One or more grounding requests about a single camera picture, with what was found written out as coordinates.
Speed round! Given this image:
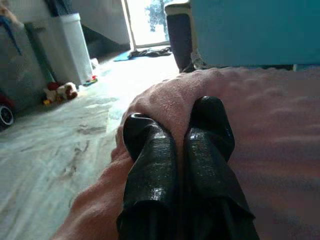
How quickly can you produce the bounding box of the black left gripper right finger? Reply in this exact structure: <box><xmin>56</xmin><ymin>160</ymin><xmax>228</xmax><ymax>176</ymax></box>
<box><xmin>183</xmin><ymin>95</ymin><xmax>261</xmax><ymax>240</ymax></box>

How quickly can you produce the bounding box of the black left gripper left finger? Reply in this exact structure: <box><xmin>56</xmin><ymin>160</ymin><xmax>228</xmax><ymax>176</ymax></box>
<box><xmin>116</xmin><ymin>112</ymin><xmax>180</xmax><ymax>240</ymax></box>

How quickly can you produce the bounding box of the pink fleece pillow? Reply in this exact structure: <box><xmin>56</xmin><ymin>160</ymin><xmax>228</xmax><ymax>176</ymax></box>
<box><xmin>51</xmin><ymin>66</ymin><xmax>320</xmax><ymax>240</ymax></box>

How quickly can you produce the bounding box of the teal sofa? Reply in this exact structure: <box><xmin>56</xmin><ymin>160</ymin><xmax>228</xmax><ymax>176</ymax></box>
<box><xmin>189</xmin><ymin>0</ymin><xmax>320</xmax><ymax>72</ymax></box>

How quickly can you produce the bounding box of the small colourful toy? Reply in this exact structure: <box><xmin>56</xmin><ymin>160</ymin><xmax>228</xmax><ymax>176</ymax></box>
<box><xmin>82</xmin><ymin>74</ymin><xmax>99</xmax><ymax>87</ymax></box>

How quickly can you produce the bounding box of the blue floor mat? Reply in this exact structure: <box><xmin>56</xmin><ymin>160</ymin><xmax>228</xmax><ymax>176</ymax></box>
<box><xmin>112</xmin><ymin>51</ymin><xmax>135</xmax><ymax>63</ymax></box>

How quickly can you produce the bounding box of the dark crumpled cloth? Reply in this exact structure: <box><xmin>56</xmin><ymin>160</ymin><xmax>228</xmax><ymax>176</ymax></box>
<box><xmin>127</xmin><ymin>46</ymin><xmax>173</xmax><ymax>60</ymax></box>

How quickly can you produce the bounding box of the plush toy animal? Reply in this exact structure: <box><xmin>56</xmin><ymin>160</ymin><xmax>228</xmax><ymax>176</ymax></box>
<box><xmin>42</xmin><ymin>81</ymin><xmax>79</xmax><ymax>106</ymax></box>

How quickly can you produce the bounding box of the white cylindrical bin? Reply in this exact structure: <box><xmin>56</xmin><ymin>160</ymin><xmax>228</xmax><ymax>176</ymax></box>
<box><xmin>51</xmin><ymin>12</ymin><xmax>94</xmax><ymax>87</ymax></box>

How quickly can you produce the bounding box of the bright glass door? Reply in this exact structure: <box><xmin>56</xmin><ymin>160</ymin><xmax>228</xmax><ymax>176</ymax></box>
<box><xmin>121</xmin><ymin>0</ymin><xmax>171</xmax><ymax>50</ymax></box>

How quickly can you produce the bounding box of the red toy car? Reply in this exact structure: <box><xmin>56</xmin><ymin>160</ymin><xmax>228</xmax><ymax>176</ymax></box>
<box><xmin>0</xmin><ymin>92</ymin><xmax>16</xmax><ymax>131</ymax></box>

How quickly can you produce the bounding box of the green broom handle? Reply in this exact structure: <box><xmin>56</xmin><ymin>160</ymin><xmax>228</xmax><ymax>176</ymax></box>
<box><xmin>23</xmin><ymin>21</ymin><xmax>57</xmax><ymax>85</ymax></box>

